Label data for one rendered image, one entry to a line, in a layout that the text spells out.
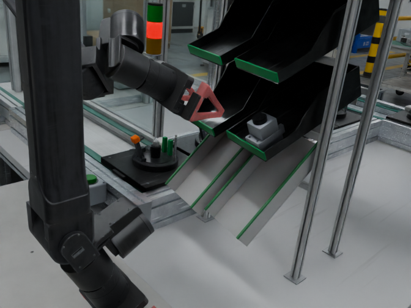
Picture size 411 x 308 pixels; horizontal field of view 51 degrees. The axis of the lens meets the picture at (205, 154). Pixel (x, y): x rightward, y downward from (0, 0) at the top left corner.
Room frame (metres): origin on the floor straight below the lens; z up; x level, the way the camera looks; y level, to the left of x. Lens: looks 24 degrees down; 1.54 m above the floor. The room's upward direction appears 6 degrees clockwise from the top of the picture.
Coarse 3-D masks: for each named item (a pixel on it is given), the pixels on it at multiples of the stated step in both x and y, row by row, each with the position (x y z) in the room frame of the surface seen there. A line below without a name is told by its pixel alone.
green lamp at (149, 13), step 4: (148, 8) 1.39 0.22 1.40; (152, 8) 1.38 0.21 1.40; (156, 8) 1.38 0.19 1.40; (160, 8) 1.39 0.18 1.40; (148, 12) 1.39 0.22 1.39; (152, 12) 1.38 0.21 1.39; (156, 12) 1.38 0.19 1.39; (160, 12) 1.39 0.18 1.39; (148, 16) 1.39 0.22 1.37; (152, 16) 1.38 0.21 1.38; (156, 16) 1.38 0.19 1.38; (160, 16) 1.39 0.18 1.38; (148, 20) 1.39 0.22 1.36; (152, 20) 1.38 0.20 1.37; (156, 20) 1.38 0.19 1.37; (160, 20) 1.39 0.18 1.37
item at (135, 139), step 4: (132, 136) 1.13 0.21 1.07; (136, 136) 1.13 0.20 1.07; (140, 136) 1.15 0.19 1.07; (132, 140) 1.13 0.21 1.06; (136, 140) 1.12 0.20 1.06; (140, 140) 1.14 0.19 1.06; (136, 144) 1.13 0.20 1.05; (136, 148) 1.14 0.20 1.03; (140, 148) 1.14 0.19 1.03; (140, 152) 1.14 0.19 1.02; (140, 156) 1.14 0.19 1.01
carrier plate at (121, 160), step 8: (120, 152) 1.23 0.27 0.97; (128, 152) 1.24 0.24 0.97; (176, 152) 1.28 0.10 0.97; (104, 160) 1.17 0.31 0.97; (112, 160) 1.17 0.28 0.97; (120, 160) 1.18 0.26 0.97; (128, 160) 1.18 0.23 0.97; (184, 160) 1.22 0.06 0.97; (112, 168) 1.14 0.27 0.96; (120, 168) 1.12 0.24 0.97; (128, 168) 1.13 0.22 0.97; (136, 168) 1.13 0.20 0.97; (176, 168) 1.16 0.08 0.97; (128, 176) 1.08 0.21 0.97; (136, 176) 1.08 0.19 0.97; (144, 176) 1.09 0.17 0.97; (152, 176) 1.09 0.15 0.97; (160, 176) 1.10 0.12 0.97; (168, 176) 1.10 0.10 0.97; (136, 184) 1.05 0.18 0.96; (144, 184) 1.04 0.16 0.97; (152, 184) 1.04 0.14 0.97; (160, 184) 1.05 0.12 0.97
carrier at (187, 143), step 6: (180, 138) 1.40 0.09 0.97; (186, 138) 1.41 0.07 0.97; (192, 138) 1.41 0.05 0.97; (198, 138) 1.37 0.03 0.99; (180, 144) 1.35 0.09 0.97; (186, 144) 1.35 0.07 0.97; (192, 144) 1.36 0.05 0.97; (198, 144) 1.32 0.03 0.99; (180, 150) 1.31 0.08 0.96; (186, 150) 1.30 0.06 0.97; (192, 150) 1.30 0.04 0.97
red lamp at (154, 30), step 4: (148, 24) 1.39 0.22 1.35; (152, 24) 1.38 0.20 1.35; (156, 24) 1.38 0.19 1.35; (160, 24) 1.39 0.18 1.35; (148, 28) 1.39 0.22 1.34; (152, 28) 1.38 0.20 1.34; (156, 28) 1.38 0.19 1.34; (160, 28) 1.39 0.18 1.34; (148, 32) 1.39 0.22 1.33; (152, 32) 1.38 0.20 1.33; (156, 32) 1.38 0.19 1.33; (160, 32) 1.39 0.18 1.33; (148, 36) 1.39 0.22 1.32; (152, 36) 1.38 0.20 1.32; (156, 36) 1.38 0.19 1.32; (160, 36) 1.39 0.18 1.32
